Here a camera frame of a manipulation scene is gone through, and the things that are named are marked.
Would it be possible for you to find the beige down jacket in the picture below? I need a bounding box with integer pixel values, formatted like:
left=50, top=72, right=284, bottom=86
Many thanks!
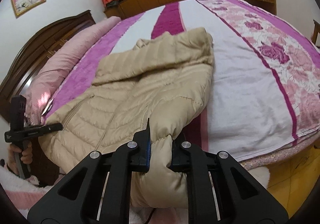
left=39, top=27, right=214, bottom=208

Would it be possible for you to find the person's left hand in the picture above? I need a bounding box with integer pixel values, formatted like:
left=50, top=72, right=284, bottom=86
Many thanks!
left=7, top=141, right=33, bottom=175

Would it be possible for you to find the dark wooden headboard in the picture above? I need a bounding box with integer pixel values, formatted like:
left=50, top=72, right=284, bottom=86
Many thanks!
left=1, top=10, right=95, bottom=123

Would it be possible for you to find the pink folded quilt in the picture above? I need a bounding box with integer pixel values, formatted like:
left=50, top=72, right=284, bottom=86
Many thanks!
left=24, top=17, right=121, bottom=125

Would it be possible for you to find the pink floral bed cover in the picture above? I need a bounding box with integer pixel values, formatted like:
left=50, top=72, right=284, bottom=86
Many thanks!
left=52, top=0, right=319, bottom=164

